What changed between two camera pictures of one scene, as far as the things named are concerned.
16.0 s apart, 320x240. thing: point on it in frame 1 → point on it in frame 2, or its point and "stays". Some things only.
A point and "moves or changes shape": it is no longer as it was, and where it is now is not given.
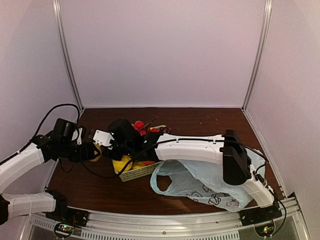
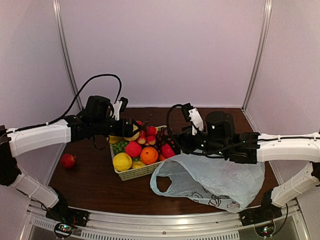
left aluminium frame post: [58, 16] stays
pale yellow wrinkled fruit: [95, 152] moves or changes shape
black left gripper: [87, 152] → [127, 131]
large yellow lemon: [119, 165] stays
